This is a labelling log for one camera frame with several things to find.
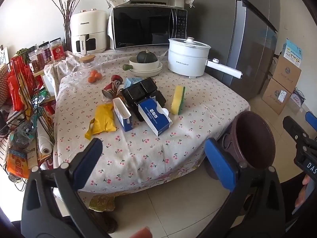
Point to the woven basket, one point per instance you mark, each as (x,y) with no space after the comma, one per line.
(3,84)

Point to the cardboard box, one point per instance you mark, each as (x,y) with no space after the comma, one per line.
(286,70)
(275,96)

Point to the large blue white box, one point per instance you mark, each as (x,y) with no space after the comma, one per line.
(153,119)

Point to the cherry print tablecloth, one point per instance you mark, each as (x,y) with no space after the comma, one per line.
(148,151)

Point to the orange snack packet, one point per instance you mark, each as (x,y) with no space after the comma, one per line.
(18,164)

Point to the black microwave oven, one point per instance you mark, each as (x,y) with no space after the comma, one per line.
(143,27)

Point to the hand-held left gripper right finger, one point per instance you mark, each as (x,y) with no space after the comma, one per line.
(220,164)

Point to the narrow blue white box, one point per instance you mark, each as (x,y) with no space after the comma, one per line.
(122,116)

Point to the dry branches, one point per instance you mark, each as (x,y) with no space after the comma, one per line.
(66,5)

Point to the red label jar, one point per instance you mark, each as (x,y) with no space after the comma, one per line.
(57,50)

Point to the small orange fruit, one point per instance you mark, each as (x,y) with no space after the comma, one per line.
(91,79)
(99,75)
(93,72)

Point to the cream air fryer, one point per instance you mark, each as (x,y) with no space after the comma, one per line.
(87,29)

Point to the yellow green sponge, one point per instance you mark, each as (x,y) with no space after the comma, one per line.
(177,100)

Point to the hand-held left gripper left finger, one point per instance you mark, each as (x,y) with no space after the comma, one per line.
(88,161)

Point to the white electric cooking pot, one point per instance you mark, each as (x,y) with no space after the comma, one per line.
(185,57)

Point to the red packets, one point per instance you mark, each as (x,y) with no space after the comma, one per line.
(21,84)

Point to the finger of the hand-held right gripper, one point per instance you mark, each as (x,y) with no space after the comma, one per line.
(312,119)
(294,128)

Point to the crushed red drink can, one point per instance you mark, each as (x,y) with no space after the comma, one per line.
(112,86)

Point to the brown plastic bin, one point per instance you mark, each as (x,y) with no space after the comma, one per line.
(250,138)

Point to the cream plate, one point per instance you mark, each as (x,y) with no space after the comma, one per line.
(146,73)

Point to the person's right hand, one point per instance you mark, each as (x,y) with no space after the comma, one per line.
(302,193)

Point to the glass teapot with wooden lid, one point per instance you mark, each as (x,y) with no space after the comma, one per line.
(85,68)

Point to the glass vase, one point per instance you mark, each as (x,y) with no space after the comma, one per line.
(67,38)

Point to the yellow patterned cloth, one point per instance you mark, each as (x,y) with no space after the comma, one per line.
(102,203)

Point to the yellow plastic bag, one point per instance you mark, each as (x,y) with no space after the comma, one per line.
(102,117)

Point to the green squash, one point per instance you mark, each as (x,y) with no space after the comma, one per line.
(146,56)

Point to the grey refrigerator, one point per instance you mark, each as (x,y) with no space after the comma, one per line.
(223,34)

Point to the light blue carton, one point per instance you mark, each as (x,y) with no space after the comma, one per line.
(131,81)

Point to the dark content jar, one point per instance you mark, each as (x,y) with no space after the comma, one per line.
(44,53)

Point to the black plastic tray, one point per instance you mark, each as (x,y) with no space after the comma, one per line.
(138,93)

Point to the white paper bag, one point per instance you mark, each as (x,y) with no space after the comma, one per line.
(297,98)

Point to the blue white printed box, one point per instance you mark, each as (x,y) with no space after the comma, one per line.
(292,52)

